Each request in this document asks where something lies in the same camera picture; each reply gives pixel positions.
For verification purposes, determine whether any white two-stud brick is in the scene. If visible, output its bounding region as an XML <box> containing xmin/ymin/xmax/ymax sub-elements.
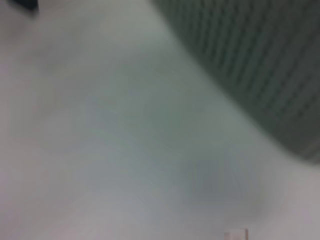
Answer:
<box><xmin>223</xmin><ymin>228</ymin><xmax>250</xmax><ymax>240</ymax></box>

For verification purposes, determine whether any grey-green perforated storage bin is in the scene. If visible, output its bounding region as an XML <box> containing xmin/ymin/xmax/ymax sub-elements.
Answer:
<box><xmin>152</xmin><ymin>0</ymin><xmax>320</xmax><ymax>166</ymax></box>

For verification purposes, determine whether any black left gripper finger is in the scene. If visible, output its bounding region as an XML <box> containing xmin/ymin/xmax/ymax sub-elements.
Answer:
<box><xmin>7</xmin><ymin>0</ymin><xmax>40</xmax><ymax>13</ymax></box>

